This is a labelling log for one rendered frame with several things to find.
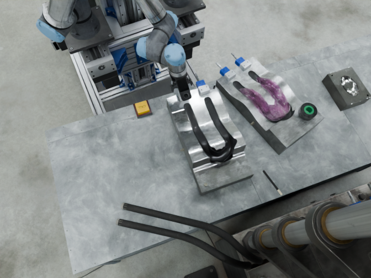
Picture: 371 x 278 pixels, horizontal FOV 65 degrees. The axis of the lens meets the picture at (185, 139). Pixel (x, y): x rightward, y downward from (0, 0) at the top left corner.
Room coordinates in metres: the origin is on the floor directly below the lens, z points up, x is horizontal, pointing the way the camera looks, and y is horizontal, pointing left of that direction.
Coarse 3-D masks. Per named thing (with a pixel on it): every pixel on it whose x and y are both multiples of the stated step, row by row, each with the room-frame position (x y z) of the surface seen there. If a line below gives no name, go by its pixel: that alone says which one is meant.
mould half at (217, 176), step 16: (176, 96) 0.74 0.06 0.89; (192, 96) 0.75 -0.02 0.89; (208, 96) 0.76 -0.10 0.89; (176, 112) 0.66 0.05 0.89; (208, 112) 0.67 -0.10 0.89; (224, 112) 0.68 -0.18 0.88; (176, 128) 0.59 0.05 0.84; (208, 128) 0.58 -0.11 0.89; (192, 144) 0.48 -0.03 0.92; (224, 144) 0.49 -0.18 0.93; (240, 144) 0.49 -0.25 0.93; (192, 160) 0.40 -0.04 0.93; (208, 160) 0.42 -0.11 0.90; (240, 160) 0.44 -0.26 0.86; (208, 176) 0.35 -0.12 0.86; (224, 176) 0.36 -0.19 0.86; (240, 176) 0.36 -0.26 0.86; (208, 192) 0.29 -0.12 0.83
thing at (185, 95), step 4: (184, 76) 0.71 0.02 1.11; (176, 80) 0.70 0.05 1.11; (180, 80) 0.70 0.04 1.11; (184, 80) 0.70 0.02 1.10; (180, 84) 0.68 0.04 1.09; (184, 84) 0.69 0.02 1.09; (180, 88) 0.67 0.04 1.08; (184, 88) 0.67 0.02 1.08; (188, 88) 0.67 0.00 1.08; (180, 92) 0.66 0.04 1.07; (184, 92) 0.66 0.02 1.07; (188, 92) 0.66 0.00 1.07; (184, 96) 0.64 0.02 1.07; (188, 96) 0.65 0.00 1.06; (184, 100) 0.63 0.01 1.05
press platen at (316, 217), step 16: (320, 208) 0.11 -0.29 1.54; (336, 208) 0.11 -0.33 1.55; (320, 224) 0.08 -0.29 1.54; (320, 240) 0.05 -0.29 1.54; (336, 240) 0.05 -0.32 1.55; (352, 240) 0.05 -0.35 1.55; (368, 240) 0.06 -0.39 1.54; (336, 256) 0.02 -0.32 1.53; (352, 256) 0.02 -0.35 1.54; (368, 256) 0.02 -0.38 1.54; (352, 272) -0.01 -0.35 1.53; (368, 272) -0.01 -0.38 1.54
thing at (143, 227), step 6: (120, 222) 0.13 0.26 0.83; (126, 222) 0.13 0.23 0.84; (132, 222) 0.13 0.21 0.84; (132, 228) 0.10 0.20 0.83; (138, 228) 0.11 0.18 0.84; (144, 228) 0.11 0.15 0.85; (150, 228) 0.11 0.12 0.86; (156, 228) 0.11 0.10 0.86; (162, 228) 0.11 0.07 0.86; (162, 234) 0.09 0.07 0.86; (168, 234) 0.09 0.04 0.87; (174, 234) 0.09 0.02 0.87
